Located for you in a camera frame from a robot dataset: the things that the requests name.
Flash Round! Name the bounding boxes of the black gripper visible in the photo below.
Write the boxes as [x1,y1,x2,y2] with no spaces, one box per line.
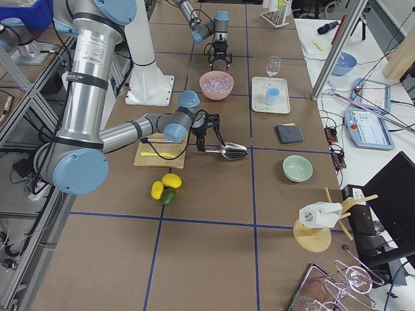
[191,113,225,152]
[207,36,233,70]

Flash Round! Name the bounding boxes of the steel ice scoop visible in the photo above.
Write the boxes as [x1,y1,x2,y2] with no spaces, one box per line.
[205,143,248,161]

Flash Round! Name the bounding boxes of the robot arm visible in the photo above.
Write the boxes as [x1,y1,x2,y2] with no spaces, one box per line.
[174,0,233,70]
[34,1,209,195]

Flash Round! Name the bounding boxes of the clear ice cubes pile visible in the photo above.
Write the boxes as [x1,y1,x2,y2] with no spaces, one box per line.
[202,76,233,93]

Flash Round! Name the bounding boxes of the blue plastic cup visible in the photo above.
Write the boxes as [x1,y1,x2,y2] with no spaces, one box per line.
[265,87,279,106]

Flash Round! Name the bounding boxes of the white paper cup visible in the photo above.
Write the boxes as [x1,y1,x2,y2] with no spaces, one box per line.
[299,202,342,229]

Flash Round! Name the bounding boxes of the wooden cup tree stand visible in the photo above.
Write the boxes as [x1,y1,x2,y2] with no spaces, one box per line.
[293,187,378,253]

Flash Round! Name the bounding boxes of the pink bowl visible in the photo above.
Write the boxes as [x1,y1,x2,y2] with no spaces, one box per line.
[199,71,234,100]

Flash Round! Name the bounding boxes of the clear wine glass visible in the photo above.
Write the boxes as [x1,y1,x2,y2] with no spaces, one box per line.
[263,56,281,88]

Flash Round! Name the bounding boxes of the yellow lemon round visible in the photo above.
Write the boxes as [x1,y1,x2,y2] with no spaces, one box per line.
[161,173,182,189]

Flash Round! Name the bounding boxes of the cream bear tray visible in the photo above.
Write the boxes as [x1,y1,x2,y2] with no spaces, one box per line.
[251,76,291,114]

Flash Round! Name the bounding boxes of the steel muddler black cap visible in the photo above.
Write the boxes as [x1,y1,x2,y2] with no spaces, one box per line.
[141,137,173,143]

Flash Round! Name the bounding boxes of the yellow plastic knife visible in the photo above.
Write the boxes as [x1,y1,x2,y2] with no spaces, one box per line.
[140,152,176,159]

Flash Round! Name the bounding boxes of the bamboo cutting board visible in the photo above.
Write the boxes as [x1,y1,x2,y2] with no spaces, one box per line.
[134,133,187,168]

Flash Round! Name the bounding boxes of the green avocado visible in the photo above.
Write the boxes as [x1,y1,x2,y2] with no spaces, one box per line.
[160,188,176,206]

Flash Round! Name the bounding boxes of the yellow lemon oblong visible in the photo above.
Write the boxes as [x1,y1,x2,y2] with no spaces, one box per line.
[150,180,165,200]

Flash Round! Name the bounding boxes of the light green bowl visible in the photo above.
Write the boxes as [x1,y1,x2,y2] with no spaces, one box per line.
[283,155,313,183]

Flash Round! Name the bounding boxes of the yellow spoon on desk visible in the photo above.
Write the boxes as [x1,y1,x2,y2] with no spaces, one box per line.
[312,40,324,51]

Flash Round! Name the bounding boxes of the folded dark umbrella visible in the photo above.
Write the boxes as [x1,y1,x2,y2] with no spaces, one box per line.
[317,21,339,35]

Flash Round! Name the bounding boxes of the blue bowl on desk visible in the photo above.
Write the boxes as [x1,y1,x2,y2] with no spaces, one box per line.
[331,52,357,76]

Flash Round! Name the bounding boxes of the near blue teach pendant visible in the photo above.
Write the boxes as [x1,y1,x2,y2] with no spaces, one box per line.
[344,108,395,150]

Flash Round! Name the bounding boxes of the blue teach pendant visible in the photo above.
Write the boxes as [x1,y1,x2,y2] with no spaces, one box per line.
[344,108,395,150]
[351,78,391,113]

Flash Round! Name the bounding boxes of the far blue teach pendant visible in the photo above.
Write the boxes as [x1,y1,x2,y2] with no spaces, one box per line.
[351,78,391,113]

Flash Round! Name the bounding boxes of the blue storage bin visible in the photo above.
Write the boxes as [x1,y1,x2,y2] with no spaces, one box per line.
[1,1,53,30]

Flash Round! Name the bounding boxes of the black monitor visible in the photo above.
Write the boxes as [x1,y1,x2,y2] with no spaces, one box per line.
[349,151,414,268]

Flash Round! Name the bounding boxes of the dark framed tray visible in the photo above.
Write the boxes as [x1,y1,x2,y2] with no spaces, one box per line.
[286,262,333,310]

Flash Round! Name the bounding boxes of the hanging wine glasses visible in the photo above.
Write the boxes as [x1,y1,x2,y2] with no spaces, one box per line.
[291,259,385,311]

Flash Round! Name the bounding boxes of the white wire cup rack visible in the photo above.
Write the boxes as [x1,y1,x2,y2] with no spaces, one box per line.
[260,0,292,28]

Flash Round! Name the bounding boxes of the aluminium frame post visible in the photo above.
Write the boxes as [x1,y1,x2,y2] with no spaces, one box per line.
[311,1,367,101]

